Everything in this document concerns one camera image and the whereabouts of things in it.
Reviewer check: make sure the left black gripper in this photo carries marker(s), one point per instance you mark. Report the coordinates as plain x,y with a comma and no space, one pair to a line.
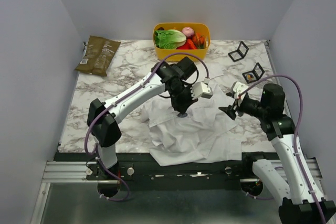
181,107

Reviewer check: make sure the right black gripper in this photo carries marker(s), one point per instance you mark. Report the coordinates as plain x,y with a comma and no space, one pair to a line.
237,106

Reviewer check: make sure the white shirt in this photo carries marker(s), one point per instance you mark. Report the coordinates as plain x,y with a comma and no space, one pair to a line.
203,136

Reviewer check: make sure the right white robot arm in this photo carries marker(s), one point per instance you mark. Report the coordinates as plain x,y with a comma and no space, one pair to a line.
298,197

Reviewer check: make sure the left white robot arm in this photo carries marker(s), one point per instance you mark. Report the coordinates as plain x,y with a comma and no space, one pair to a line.
104,117

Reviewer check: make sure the near black folding stand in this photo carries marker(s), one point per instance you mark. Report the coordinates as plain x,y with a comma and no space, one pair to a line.
257,72

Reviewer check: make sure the black folding stand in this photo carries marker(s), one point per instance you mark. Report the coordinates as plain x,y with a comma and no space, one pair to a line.
257,72
240,53

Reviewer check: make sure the far black folding stand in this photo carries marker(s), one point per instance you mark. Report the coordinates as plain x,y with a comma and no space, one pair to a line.
240,53

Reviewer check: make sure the red pepper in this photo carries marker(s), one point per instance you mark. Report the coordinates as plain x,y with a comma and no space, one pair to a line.
188,45

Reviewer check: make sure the orange carrot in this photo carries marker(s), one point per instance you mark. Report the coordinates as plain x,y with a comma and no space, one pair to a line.
199,41

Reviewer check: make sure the green lettuce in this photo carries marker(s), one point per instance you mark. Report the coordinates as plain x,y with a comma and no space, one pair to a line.
169,39

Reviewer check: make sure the red onion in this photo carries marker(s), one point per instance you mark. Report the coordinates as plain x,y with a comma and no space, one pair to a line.
188,32

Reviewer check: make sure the yellow plastic bin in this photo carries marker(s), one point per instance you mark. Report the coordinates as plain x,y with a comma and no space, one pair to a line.
177,55

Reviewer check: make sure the brown snack bag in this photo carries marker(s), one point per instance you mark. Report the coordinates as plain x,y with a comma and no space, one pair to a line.
98,56

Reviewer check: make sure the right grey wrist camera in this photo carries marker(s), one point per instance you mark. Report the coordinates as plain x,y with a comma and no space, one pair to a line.
240,89

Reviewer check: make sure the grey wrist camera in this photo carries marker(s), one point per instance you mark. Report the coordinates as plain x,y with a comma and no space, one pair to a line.
201,90
240,89

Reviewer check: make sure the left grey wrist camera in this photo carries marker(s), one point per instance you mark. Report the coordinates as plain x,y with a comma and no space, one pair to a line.
201,90

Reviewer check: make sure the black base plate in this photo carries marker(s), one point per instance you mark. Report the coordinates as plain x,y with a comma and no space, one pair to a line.
142,173

